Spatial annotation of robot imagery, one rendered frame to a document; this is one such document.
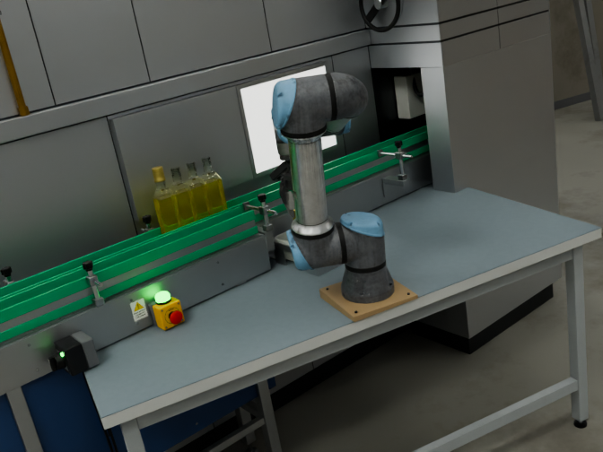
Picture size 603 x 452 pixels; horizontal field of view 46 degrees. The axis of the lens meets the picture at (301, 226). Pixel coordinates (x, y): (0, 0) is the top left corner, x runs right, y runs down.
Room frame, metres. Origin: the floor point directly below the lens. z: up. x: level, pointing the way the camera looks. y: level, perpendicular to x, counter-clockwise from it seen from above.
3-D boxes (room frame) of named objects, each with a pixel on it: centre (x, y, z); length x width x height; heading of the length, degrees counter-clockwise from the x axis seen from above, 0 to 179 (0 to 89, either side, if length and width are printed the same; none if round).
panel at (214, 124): (2.49, 0.16, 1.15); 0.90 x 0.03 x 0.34; 126
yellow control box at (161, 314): (1.89, 0.43, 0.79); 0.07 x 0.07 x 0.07; 36
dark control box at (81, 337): (1.72, 0.66, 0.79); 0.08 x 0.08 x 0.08; 36
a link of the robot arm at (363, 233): (1.83, -0.16, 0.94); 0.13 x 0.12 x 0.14; 96
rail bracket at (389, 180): (2.57, -0.39, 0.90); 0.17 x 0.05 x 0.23; 36
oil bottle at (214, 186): (2.25, 0.27, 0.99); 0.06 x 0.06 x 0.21; 35
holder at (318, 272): (2.21, -0.01, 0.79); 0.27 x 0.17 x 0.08; 36
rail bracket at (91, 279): (1.80, 0.58, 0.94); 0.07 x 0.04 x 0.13; 36
